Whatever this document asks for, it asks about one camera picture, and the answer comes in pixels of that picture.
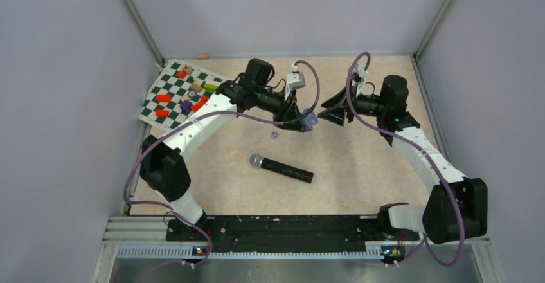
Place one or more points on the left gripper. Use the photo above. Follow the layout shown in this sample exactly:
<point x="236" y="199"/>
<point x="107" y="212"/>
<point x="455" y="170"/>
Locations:
<point x="290" y="116"/>

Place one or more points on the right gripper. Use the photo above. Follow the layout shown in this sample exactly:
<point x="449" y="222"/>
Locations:
<point x="335" y="114"/>

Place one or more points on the grey-blue earbud charging case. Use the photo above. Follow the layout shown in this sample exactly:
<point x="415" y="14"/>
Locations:
<point x="310" y="121"/>

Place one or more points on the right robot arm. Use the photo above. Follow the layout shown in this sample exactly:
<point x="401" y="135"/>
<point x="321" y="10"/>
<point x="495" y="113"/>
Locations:
<point x="453" y="197"/>

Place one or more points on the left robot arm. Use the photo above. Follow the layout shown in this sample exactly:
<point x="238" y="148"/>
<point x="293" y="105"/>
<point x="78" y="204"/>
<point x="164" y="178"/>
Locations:
<point x="163" y="160"/>

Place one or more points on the black microphone silver head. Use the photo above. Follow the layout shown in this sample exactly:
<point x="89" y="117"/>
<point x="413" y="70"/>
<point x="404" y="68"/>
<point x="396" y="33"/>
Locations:
<point x="260" y="162"/>

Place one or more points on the yellow-green block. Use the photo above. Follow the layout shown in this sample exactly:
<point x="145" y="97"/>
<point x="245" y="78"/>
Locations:
<point x="210" y="87"/>

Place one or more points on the red block right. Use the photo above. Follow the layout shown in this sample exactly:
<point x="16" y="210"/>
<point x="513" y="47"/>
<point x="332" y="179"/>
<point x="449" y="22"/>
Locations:
<point x="203" y="100"/>

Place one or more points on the red block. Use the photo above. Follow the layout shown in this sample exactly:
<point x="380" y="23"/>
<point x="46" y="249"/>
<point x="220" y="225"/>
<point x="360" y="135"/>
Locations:
<point x="203" y="100"/>
<point x="163" y="98"/>
<point x="181" y="74"/>
<point x="162" y="113"/>

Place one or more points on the tan wooden block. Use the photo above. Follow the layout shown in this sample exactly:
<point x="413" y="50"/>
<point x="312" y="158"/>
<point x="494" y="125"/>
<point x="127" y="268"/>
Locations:
<point x="195" y="87"/>

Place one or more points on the purple block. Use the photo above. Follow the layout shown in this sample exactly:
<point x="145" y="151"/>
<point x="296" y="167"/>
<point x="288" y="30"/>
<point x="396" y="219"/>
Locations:
<point x="186" y="107"/>

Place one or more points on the green white chessboard mat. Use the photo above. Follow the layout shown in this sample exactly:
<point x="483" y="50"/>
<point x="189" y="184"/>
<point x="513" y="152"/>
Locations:
<point x="169" y="83"/>

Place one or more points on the brown block top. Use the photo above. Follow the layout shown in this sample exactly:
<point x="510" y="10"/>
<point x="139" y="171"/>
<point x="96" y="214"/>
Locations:
<point x="187" y="67"/>

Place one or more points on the red block top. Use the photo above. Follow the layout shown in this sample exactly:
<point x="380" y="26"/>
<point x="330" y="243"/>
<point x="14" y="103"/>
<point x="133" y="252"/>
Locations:
<point x="181" y="74"/>

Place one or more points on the red block lower left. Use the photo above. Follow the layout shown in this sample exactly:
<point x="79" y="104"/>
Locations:
<point x="162" y="113"/>

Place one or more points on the red block middle left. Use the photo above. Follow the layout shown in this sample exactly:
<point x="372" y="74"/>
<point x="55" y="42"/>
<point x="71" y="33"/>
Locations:
<point x="163" y="98"/>

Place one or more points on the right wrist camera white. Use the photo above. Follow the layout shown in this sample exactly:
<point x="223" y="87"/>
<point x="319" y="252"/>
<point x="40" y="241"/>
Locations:
<point x="359" y="74"/>

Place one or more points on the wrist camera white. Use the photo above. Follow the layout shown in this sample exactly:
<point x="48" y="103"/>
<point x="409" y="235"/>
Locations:
<point x="359" y="74"/>
<point x="294" y="80"/>

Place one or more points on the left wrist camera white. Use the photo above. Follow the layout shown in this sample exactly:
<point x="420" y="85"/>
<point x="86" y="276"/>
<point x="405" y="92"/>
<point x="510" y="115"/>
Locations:
<point x="294" y="80"/>

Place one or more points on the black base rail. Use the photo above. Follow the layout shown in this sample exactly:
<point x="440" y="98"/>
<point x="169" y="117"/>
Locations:
<point x="287" y="233"/>

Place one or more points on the cork piece at wall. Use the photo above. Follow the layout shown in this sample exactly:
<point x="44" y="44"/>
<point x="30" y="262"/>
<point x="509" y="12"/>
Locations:
<point x="202" y="56"/>

